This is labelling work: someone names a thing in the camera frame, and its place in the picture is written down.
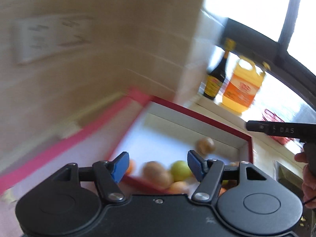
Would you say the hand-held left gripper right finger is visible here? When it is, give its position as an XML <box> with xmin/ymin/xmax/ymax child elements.
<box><xmin>187</xmin><ymin>150</ymin><xmax>268</xmax><ymax>201</ymax></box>

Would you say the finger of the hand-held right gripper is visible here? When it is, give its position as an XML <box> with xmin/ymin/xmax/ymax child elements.
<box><xmin>246</xmin><ymin>120</ymin><xmax>272</xmax><ymax>135</ymax></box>

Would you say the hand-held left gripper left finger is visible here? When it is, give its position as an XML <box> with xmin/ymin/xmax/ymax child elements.
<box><xmin>53</xmin><ymin>151</ymin><xmax>130</xmax><ymax>202</ymax></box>

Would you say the large green apple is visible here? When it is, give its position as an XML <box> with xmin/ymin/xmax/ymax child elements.
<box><xmin>171</xmin><ymin>160</ymin><xmax>193</xmax><ymax>182</ymax></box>

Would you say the kiwi with sticker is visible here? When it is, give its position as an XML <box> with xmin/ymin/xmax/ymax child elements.
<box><xmin>196</xmin><ymin>137</ymin><xmax>215</xmax><ymax>155</ymax></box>

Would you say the red box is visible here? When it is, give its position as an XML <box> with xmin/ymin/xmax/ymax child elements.
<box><xmin>106</xmin><ymin>95</ymin><xmax>254</xmax><ymax>196</ymax></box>

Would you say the brown kiwi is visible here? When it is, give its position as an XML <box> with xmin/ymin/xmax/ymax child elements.
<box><xmin>143</xmin><ymin>161</ymin><xmax>173</xmax><ymax>186</ymax></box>

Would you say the person's right hand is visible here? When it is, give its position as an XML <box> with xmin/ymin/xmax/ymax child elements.
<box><xmin>295</xmin><ymin>152</ymin><xmax>316</xmax><ymax>202</ymax></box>

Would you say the red patterned packet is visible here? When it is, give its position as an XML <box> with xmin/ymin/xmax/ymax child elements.
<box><xmin>262</xmin><ymin>109</ymin><xmax>293</xmax><ymax>146</ymax></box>

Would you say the white quilted blanket pink edge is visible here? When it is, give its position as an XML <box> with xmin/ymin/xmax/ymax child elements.
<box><xmin>0</xmin><ymin>86</ymin><xmax>152</xmax><ymax>237</ymax></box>

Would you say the yellow oil jug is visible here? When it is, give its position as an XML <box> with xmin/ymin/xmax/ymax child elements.
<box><xmin>222</xmin><ymin>56</ymin><xmax>271</xmax><ymax>114</ymax></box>

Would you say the dark soy sauce bottle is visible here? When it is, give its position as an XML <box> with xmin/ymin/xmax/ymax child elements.
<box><xmin>203</xmin><ymin>38</ymin><xmax>237</xmax><ymax>101</ymax></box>

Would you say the dark window frame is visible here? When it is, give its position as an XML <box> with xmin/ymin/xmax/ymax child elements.
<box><xmin>222</xmin><ymin>0</ymin><xmax>316</xmax><ymax>78</ymax></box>

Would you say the small white wall socket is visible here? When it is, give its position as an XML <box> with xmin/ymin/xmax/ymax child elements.
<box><xmin>59</xmin><ymin>15</ymin><xmax>93</xmax><ymax>48</ymax></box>

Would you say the large white wall socket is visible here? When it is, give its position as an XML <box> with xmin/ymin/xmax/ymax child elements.
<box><xmin>12</xmin><ymin>17</ymin><xmax>61</xmax><ymax>65</ymax></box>

